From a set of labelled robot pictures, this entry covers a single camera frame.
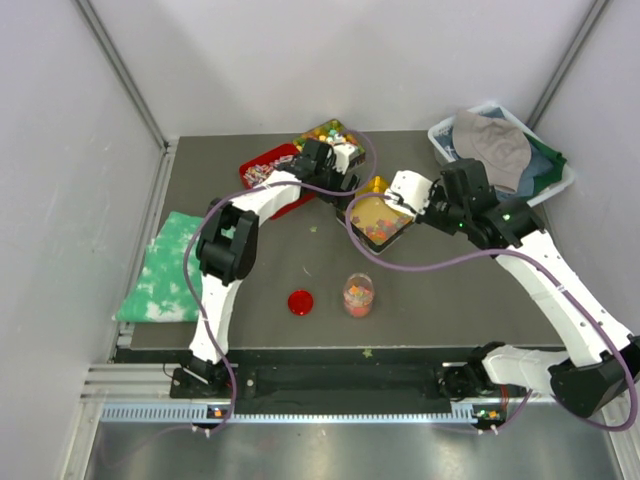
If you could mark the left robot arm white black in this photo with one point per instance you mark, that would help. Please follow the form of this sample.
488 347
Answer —
225 245

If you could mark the red tin with lollipops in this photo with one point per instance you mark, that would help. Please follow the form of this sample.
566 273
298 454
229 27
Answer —
258 169

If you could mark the beige bucket hat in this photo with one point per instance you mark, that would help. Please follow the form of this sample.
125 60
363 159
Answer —
499 145

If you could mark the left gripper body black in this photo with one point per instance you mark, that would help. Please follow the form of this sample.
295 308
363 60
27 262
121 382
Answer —
328 177

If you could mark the white plastic basket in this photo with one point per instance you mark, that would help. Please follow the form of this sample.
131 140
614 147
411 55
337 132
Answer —
440 135

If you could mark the red jar lid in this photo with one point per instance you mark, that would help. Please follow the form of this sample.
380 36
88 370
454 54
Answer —
300 302

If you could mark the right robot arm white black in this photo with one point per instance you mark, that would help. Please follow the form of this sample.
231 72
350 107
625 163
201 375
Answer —
600 355

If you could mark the clear plastic jar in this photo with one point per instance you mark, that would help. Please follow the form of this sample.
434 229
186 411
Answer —
358 295

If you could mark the green garment in basket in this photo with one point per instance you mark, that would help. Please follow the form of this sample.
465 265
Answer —
552 177

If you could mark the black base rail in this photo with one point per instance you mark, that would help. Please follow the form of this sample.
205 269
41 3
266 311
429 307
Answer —
341 381

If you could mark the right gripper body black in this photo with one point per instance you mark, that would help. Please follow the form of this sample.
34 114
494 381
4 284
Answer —
441 214

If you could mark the golden tin with star candies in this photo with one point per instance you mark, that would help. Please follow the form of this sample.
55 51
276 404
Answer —
375 224

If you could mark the tin with colourful cube candies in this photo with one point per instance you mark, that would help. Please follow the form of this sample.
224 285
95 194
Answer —
334 132

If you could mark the blue-grey garment in basket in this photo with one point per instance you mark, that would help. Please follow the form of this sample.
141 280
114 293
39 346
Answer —
539 165

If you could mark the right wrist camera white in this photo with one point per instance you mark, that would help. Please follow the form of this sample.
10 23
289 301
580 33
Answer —
408 193

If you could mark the green white cloth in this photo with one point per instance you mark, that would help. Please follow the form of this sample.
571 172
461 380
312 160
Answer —
161 293

